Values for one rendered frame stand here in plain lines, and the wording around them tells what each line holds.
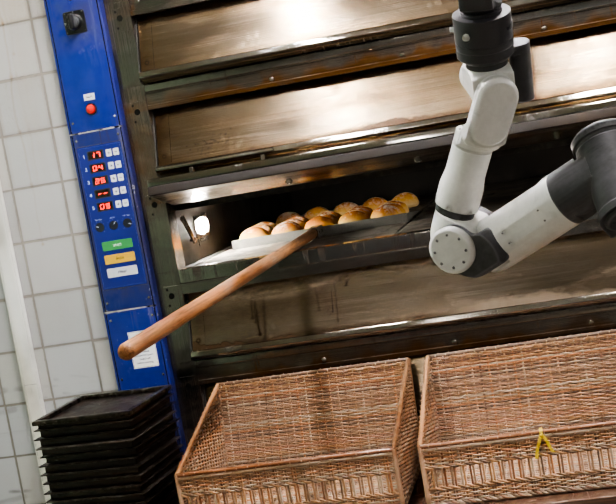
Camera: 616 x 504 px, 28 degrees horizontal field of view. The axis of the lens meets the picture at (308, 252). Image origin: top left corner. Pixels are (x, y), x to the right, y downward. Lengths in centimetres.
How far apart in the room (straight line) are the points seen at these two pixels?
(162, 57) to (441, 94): 77
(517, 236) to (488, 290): 140
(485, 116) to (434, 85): 143
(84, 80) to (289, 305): 84
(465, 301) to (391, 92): 59
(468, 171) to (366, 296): 147
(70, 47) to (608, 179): 200
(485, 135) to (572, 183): 15
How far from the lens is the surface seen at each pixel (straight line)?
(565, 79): 333
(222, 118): 346
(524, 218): 196
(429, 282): 340
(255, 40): 342
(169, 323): 228
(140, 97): 352
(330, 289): 344
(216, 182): 331
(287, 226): 385
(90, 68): 353
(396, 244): 338
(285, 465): 303
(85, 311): 363
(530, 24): 334
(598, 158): 190
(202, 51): 345
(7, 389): 377
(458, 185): 200
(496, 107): 193
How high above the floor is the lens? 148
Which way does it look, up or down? 5 degrees down
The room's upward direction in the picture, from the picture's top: 10 degrees counter-clockwise
